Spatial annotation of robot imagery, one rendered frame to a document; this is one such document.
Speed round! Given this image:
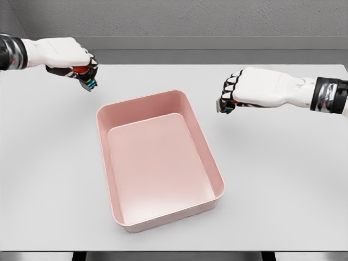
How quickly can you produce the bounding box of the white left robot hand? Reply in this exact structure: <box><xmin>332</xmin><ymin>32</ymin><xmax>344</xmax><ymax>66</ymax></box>
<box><xmin>40</xmin><ymin>37</ymin><xmax>99</xmax><ymax>83</ymax></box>

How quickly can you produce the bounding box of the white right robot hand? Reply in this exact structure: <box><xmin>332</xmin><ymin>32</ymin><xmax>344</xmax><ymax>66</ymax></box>
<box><xmin>220</xmin><ymin>67</ymin><xmax>283</xmax><ymax>109</ymax></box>

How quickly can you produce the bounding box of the red-button industrial switch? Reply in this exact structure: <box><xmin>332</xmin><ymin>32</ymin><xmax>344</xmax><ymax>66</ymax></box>
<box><xmin>72</xmin><ymin>65</ymin><xmax>98</xmax><ymax>92</ymax></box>

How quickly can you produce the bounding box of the grey industrial switch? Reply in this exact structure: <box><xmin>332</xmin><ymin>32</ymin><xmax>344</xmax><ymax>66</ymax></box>
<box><xmin>216</xmin><ymin>97</ymin><xmax>240</xmax><ymax>115</ymax></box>

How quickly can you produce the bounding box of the pink rectangular plastic basket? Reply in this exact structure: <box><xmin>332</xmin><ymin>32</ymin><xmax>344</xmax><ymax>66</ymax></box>
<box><xmin>96</xmin><ymin>89</ymin><xmax>226</xmax><ymax>234</ymax></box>

